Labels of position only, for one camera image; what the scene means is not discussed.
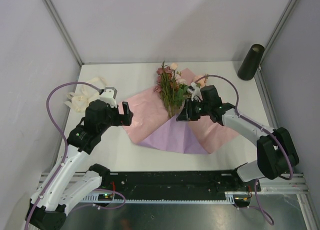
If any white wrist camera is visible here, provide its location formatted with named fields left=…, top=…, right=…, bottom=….
left=187, top=82, right=202, bottom=101
left=99, top=87, right=118, bottom=108

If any purple wrapping paper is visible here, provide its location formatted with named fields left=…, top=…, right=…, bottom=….
left=138, top=116, right=208, bottom=155

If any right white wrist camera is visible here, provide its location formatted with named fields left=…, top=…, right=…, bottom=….
left=187, top=82, right=202, bottom=101

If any pink artificial flower bunch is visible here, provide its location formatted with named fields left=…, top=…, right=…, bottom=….
left=153, top=61, right=210, bottom=118

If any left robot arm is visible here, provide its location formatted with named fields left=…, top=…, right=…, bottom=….
left=24, top=100, right=133, bottom=230

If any cream printed ribbon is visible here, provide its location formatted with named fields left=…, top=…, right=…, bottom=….
left=64, top=76, right=107, bottom=113

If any pink wrapping paper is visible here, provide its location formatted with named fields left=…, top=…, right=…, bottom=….
left=124, top=66, right=238, bottom=154

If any black cylindrical vase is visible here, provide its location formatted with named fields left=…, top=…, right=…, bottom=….
left=237, top=44, right=265, bottom=81

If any purple cable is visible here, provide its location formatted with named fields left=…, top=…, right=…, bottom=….
left=199, top=74, right=295, bottom=226
left=23, top=82, right=127, bottom=230

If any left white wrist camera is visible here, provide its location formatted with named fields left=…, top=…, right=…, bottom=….
left=99, top=87, right=118, bottom=108

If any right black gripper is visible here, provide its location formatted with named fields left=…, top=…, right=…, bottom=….
left=176, top=98, right=211, bottom=121

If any white slotted cable duct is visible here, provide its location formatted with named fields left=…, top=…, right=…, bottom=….
left=80, top=192, right=251, bottom=205

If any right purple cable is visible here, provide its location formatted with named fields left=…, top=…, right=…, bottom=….
left=199, top=74, right=295, bottom=226

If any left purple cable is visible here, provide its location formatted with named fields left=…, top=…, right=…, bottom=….
left=23, top=82, right=127, bottom=230

